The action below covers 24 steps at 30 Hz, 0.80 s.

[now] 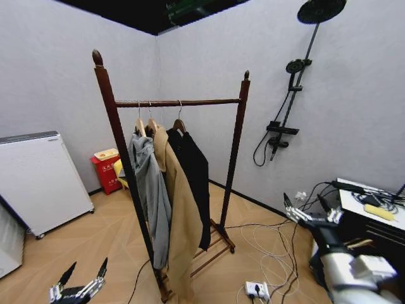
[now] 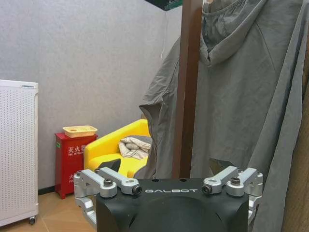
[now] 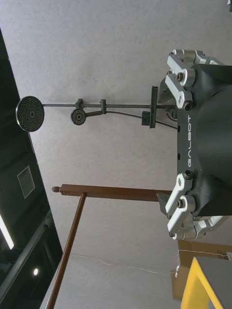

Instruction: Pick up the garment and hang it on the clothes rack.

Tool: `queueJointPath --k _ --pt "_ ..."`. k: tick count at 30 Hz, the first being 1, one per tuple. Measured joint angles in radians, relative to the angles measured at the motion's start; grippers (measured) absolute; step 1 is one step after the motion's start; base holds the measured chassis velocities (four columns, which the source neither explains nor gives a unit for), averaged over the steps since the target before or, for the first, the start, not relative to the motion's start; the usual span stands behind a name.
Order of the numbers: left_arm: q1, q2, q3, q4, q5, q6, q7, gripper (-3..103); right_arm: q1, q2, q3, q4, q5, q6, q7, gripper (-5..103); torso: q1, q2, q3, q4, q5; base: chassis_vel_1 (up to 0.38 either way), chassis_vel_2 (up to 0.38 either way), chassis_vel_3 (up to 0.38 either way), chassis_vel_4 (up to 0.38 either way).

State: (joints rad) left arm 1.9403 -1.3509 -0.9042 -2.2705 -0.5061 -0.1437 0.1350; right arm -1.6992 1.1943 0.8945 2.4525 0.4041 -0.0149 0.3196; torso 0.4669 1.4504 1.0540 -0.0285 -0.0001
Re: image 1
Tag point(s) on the red fire equipment box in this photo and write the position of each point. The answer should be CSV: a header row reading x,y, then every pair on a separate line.
x,y
106,172

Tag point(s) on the white desk top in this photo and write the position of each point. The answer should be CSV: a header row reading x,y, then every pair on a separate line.
x,y
351,202

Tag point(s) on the brown wooden stick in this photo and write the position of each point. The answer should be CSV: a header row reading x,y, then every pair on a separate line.
x,y
359,244

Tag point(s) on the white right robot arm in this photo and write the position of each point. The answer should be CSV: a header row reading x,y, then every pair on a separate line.
x,y
348,275

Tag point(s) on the wooden hanger under grey jacket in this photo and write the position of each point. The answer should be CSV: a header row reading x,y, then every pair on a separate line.
x,y
140,125

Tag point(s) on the white ribbed cabinet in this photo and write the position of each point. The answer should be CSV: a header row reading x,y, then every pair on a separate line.
x,y
9,247

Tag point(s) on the dark wooden garment rack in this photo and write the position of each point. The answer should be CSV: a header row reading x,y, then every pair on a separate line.
x,y
107,95

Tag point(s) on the black shower valve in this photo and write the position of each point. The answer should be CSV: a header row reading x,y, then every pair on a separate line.
x,y
278,145

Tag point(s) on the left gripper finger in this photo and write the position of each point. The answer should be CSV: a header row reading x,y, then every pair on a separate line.
x,y
100,274
64,278

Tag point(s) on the black desk cabinet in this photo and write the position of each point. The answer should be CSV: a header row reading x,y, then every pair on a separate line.
x,y
376,232

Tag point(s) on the beige long coat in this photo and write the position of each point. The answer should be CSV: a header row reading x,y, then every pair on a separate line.
x,y
180,221

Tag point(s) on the grey hooded jacket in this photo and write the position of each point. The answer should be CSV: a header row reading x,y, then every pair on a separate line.
x,y
152,196

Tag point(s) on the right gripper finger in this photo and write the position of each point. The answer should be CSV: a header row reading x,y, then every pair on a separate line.
x,y
333,214
292,210

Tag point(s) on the white power strip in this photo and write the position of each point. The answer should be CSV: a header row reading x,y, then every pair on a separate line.
x,y
254,289

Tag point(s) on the wooden hanger under black garment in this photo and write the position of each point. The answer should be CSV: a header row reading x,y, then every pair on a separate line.
x,y
179,122

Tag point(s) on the white wall plug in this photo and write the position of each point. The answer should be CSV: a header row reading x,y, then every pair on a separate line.
x,y
300,195

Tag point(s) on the black shower shelf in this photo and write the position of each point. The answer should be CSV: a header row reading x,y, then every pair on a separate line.
x,y
283,128

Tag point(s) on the black garment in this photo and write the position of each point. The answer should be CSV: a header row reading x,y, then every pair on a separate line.
x,y
196,177

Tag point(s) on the white wheeled appliance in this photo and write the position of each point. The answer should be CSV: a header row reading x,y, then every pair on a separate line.
x,y
38,183

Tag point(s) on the black rain shower head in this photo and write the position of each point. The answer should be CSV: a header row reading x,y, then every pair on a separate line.
x,y
321,11

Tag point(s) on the wooden hanger under beige coat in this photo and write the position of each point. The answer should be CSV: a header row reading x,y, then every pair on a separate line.
x,y
151,122

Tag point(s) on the black hand shower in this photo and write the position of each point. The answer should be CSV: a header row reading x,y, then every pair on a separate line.
x,y
294,67

